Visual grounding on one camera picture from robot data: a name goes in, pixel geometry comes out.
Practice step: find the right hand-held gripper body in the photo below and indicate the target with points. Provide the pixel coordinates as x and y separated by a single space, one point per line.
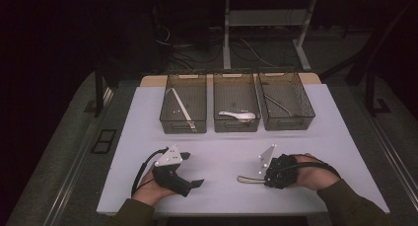
281 175

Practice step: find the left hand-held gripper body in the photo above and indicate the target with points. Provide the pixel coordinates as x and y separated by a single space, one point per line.
171 178

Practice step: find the clear brown plastic bin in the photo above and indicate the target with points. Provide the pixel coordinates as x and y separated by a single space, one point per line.
236 94
295 94
194 88

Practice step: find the white ceramic spoon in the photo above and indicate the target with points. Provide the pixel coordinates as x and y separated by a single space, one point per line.
241 115

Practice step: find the steel fork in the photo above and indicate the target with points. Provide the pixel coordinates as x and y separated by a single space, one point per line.
279 104

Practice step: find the person's left hand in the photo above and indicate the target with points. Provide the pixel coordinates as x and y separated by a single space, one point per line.
148 191

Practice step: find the person's right hand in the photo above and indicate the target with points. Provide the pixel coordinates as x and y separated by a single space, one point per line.
315 178

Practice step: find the black metal stand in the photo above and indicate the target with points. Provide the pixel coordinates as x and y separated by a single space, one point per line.
370 94

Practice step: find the white metal desk frame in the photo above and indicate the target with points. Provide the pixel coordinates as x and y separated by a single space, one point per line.
226 38

